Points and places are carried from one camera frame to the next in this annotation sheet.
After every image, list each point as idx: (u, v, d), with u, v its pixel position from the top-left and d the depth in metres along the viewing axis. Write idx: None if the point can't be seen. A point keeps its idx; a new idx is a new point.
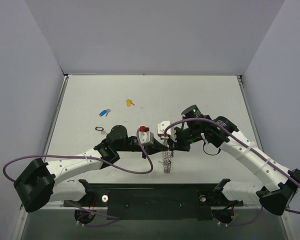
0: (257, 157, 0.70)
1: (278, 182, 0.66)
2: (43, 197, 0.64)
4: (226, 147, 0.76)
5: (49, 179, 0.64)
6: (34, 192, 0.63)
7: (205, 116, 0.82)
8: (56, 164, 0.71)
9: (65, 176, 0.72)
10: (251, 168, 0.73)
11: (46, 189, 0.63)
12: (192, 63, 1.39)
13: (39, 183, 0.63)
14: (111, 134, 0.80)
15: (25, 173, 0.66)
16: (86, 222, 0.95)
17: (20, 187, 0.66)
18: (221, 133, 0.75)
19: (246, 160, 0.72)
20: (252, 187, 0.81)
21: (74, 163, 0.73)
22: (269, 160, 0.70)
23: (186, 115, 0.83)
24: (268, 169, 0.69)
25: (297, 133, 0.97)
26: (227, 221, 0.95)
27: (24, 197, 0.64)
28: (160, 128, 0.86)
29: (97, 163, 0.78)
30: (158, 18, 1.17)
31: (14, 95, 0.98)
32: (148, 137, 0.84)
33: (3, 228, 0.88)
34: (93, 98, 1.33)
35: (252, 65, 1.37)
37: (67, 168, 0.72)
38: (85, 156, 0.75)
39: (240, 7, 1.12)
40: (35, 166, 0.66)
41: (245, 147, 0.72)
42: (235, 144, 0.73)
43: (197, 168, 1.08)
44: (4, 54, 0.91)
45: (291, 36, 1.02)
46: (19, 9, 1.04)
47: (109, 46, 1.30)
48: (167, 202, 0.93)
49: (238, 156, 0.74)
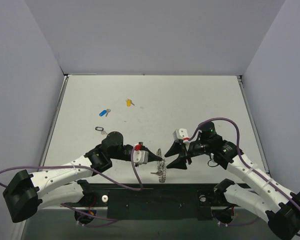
0: (259, 177, 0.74)
1: (278, 201, 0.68)
2: (28, 209, 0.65)
4: (231, 169, 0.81)
5: (33, 192, 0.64)
6: (18, 204, 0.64)
7: (219, 137, 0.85)
8: (42, 175, 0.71)
9: (51, 187, 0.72)
10: (255, 189, 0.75)
11: (29, 202, 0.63)
12: (192, 63, 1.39)
13: (23, 196, 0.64)
14: (107, 139, 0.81)
15: (11, 185, 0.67)
16: (86, 222, 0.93)
17: (7, 197, 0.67)
18: (226, 155, 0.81)
19: (249, 180, 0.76)
20: (261, 203, 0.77)
21: (61, 173, 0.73)
22: (270, 181, 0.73)
23: (202, 132, 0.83)
24: (269, 189, 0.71)
25: (297, 134, 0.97)
26: (227, 221, 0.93)
27: (10, 208, 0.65)
28: (179, 134, 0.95)
29: (86, 171, 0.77)
30: (158, 18, 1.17)
31: (14, 95, 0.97)
32: (143, 157, 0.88)
33: (4, 228, 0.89)
34: (93, 98, 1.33)
35: (252, 65, 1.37)
37: (53, 179, 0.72)
38: (73, 166, 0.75)
39: (241, 7, 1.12)
40: (21, 179, 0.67)
41: (247, 168, 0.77)
42: (239, 165, 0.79)
43: (197, 168, 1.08)
44: (4, 55, 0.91)
45: (291, 36, 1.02)
46: (19, 10, 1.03)
47: (109, 45, 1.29)
48: (166, 201, 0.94)
49: (243, 178, 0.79)
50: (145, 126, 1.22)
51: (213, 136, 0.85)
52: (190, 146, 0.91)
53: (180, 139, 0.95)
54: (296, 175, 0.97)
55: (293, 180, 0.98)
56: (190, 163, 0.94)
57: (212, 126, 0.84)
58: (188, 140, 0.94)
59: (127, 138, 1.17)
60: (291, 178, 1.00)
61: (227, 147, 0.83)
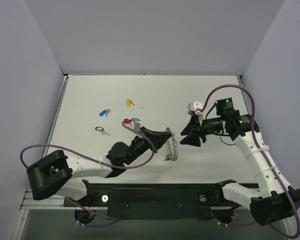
0: (263, 160, 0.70)
1: (272, 190, 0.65)
2: (54, 189, 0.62)
4: (239, 142, 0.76)
5: (66, 172, 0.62)
6: (48, 181, 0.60)
7: (236, 110, 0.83)
8: (74, 160, 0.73)
9: (78, 173, 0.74)
10: (254, 170, 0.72)
11: (61, 181, 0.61)
12: (192, 63, 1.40)
13: (55, 174, 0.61)
14: (112, 152, 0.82)
15: (43, 160, 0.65)
16: (86, 222, 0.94)
17: (34, 172, 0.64)
18: (241, 127, 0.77)
19: (252, 159, 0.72)
20: (251, 192, 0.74)
21: (89, 164, 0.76)
22: (274, 168, 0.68)
23: (218, 103, 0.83)
24: (269, 175, 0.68)
25: (297, 133, 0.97)
26: (227, 221, 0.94)
27: (35, 185, 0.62)
28: (192, 106, 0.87)
29: (107, 170, 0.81)
30: (158, 19, 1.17)
31: (14, 94, 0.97)
32: (134, 121, 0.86)
33: (3, 228, 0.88)
34: (93, 98, 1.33)
35: (252, 65, 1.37)
37: (83, 167, 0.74)
38: (99, 161, 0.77)
39: (240, 7, 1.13)
40: (56, 157, 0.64)
41: (256, 147, 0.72)
42: (249, 141, 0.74)
43: (197, 168, 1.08)
44: (4, 54, 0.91)
45: (292, 36, 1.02)
46: (19, 10, 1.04)
47: (109, 45, 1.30)
48: (167, 202, 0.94)
49: (246, 155, 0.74)
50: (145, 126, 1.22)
51: (230, 109, 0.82)
52: (204, 123, 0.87)
53: (192, 111, 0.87)
54: (296, 175, 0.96)
55: (292, 180, 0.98)
56: (203, 140, 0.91)
57: (228, 98, 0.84)
58: (200, 112, 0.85)
59: (127, 138, 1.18)
60: (290, 177, 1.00)
61: (244, 119, 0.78)
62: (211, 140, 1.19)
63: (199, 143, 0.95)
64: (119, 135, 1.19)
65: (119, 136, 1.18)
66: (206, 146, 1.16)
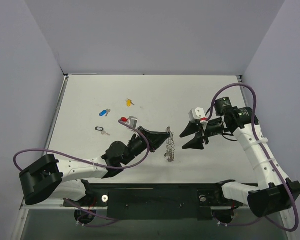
0: (262, 152, 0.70)
1: (270, 181, 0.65)
2: (46, 193, 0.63)
4: (238, 134, 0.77)
5: (56, 176, 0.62)
6: (39, 186, 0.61)
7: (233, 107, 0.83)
8: (66, 164, 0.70)
9: (70, 177, 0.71)
10: (252, 162, 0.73)
11: (52, 186, 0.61)
12: (192, 63, 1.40)
13: (46, 179, 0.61)
14: (110, 150, 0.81)
15: (34, 165, 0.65)
16: (86, 222, 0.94)
17: (27, 177, 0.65)
18: (239, 120, 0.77)
19: (251, 151, 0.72)
20: (250, 188, 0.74)
21: (82, 167, 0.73)
22: (273, 160, 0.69)
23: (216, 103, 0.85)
24: (267, 167, 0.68)
25: (297, 133, 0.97)
26: (227, 221, 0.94)
27: (28, 189, 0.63)
28: (195, 113, 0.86)
29: (102, 171, 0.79)
30: (158, 18, 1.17)
31: (14, 94, 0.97)
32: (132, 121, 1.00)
33: (3, 228, 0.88)
34: (93, 98, 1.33)
35: (251, 65, 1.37)
37: (75, 170, 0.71)
38: (93, 163, 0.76)
39: (240, 8, 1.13)
40: (46, 161, 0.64)
41: (255, 139, 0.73)
42: (248, 133, 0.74)
43: (197, 168, 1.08)
44: (4, 54, 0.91)
45: (291, 36, 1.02)
46: (19, 10, 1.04)
47: (109, 45, 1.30)
48: (167, 202, 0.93)
49: (245, 147, 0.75)
50: (145, 126, 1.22)
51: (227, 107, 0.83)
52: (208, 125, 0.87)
53: (196, 120, 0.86)
54: (296, 175, 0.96)
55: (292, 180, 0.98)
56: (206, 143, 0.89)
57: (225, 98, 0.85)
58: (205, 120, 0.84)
59: (127, 138, 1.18)
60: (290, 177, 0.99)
61: (243, 112, 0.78)
62: (211, 140, 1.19)
63: (202, 146, 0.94)
64: (119, 135, 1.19)
65: (119, 136, 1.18)
66: (206, 146, 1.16)
